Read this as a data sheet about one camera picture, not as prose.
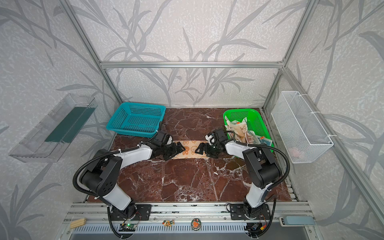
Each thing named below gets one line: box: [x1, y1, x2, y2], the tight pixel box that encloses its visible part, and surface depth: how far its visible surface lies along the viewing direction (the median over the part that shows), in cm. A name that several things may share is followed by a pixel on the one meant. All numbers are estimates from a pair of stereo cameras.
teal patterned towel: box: [255, 135, 273, 147], surface depth 97 cm
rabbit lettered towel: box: [224, 115, 255, 145], surface depth 101 cm
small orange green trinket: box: [162, 219, 175, 227], surface depth 72 cm
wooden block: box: [70, 217, 87, 229], surface depth 72 cm
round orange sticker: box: [191, 218, 202, 231], surface depth 72 cm
